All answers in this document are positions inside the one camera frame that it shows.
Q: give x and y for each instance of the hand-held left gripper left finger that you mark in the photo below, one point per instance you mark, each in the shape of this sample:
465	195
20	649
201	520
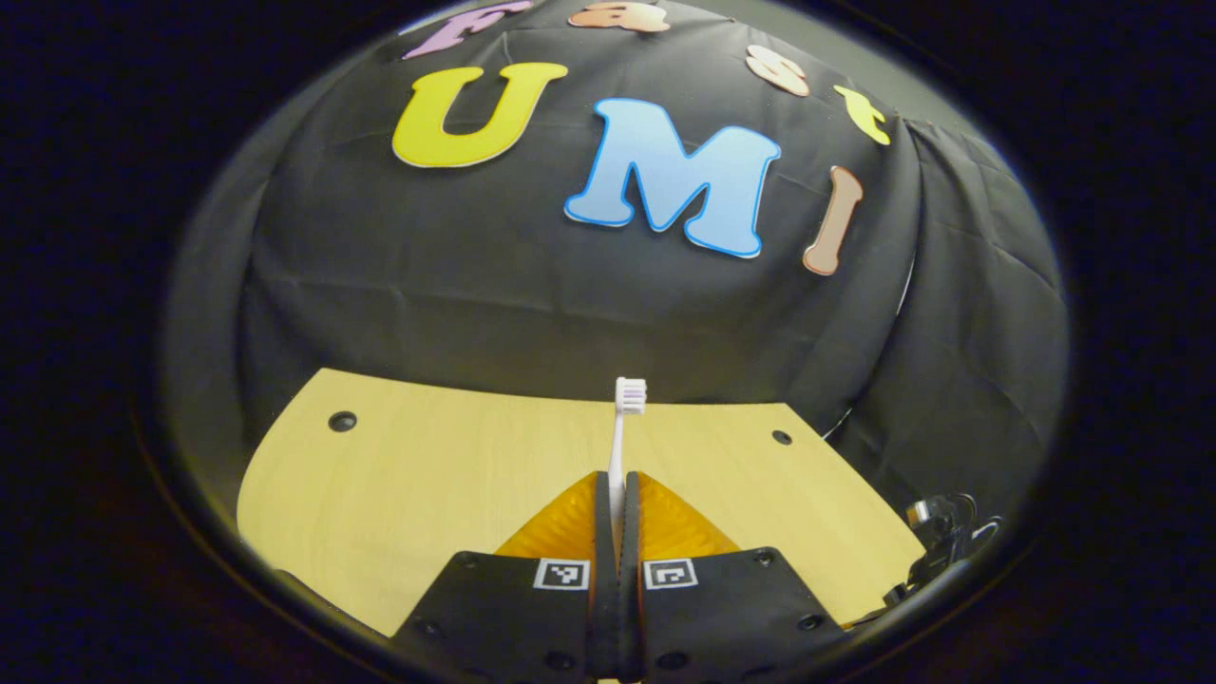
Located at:
513	617

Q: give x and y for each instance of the white toothbrush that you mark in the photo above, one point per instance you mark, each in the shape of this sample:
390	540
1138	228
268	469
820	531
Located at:
618	446

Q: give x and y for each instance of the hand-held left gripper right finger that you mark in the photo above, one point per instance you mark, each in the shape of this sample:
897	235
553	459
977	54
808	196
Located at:
731	608

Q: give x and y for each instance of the light wooden desktop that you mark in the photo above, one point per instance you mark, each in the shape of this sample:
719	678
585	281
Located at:
427	475

